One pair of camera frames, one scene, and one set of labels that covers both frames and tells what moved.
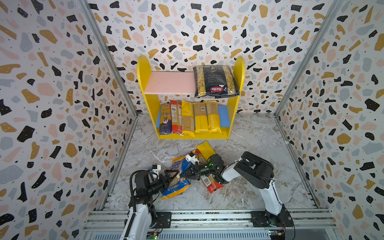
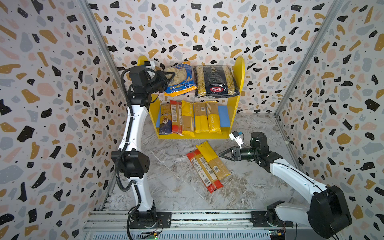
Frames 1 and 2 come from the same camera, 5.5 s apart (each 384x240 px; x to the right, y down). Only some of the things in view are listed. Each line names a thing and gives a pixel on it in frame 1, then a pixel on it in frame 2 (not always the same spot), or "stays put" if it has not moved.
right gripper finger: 189,173 to 236,151
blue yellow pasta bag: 165,125 stays put
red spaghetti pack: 176,117 stays put
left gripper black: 165,182 to 163,78
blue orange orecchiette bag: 178,183 to 182,82
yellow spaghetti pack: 201,122 stays put
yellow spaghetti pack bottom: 213,117 stays put
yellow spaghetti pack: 188,118 stays put
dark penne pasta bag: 214,82 stays put
